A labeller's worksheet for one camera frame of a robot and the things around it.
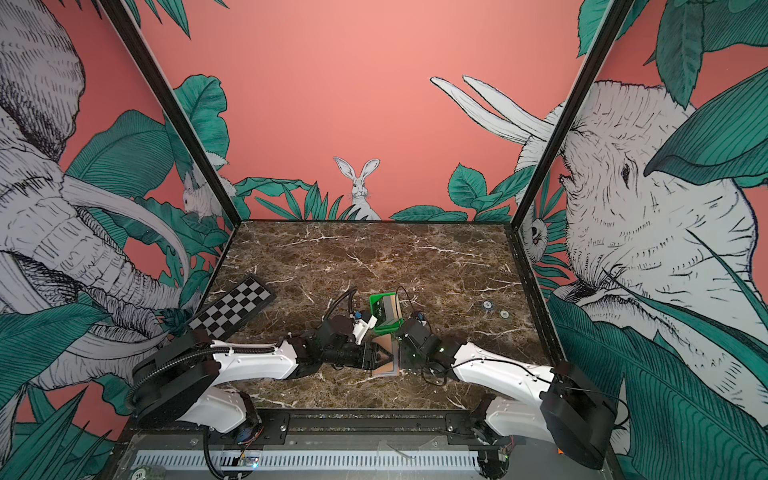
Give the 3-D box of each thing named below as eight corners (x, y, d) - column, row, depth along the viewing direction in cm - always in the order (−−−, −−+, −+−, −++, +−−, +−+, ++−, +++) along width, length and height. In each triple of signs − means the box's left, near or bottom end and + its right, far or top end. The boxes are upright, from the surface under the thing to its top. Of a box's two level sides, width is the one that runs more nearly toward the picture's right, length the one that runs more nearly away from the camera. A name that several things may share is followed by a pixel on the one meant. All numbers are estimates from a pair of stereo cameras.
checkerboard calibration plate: (194, 329, 93) (187, 323, 90) (255, 281, 105) (251, 274, 101) (215, 351, 88) (208, 346, 85) (276, 298, 100) (273, 292, 97)
